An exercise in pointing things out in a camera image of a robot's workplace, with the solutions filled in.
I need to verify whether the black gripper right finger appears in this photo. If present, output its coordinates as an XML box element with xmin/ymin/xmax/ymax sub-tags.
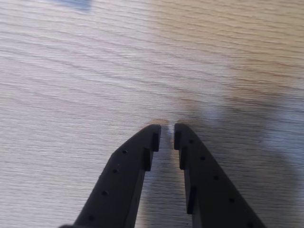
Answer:
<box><xmin>174</xmin><ymin>123</ymin><xmax>267</xmax><ymax>228</ymax></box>

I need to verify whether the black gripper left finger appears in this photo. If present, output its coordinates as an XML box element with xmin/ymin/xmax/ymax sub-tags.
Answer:
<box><xmin>72</xmin><ymin>124</ymin><xmax>162</xmax><ymax>228</ymax></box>

